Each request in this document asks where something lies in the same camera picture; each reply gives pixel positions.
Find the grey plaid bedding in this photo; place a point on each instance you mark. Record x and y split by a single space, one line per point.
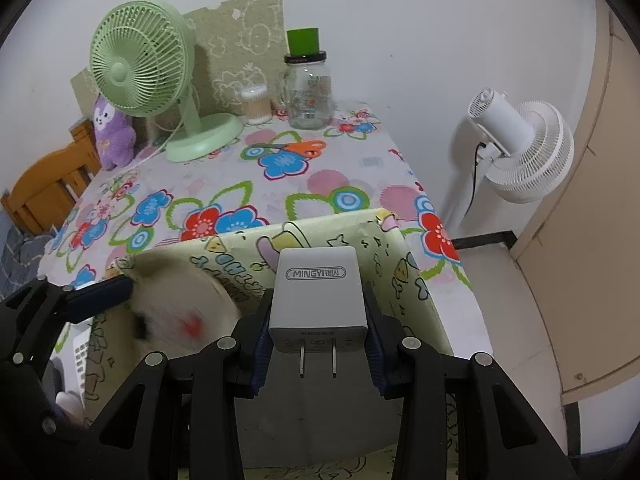
20 260

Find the white round toy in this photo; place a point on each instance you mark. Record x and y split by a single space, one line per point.
175 300

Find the green plastic cup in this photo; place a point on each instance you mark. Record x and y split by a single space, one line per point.
303 40

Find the small white wall charger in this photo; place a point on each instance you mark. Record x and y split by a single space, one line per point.
315 300

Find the white keypad device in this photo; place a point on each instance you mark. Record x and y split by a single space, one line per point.
84 360

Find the purple plush toy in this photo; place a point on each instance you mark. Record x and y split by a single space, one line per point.
112 130

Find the beige patterned board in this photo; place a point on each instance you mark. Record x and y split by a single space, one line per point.
240 25

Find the wooden chair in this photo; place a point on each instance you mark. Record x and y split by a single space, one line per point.
45 180

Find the white standing fan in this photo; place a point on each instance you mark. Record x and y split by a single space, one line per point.
500 125

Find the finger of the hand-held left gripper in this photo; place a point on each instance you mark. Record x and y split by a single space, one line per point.
100 300
30 430

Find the glass jar with black lid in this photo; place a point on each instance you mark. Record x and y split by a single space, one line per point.
305 95

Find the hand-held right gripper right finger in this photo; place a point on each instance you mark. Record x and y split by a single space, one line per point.
376 360

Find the clear cotton swab container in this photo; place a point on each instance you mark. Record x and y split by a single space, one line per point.
256 107

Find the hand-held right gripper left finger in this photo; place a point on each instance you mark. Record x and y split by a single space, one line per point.
261 355

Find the green desk fan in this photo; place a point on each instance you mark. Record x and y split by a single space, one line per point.
125 67

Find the yellow printed fabric storage box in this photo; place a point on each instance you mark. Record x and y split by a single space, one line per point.
330 232

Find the beige door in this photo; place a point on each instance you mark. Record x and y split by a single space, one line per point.
590 210

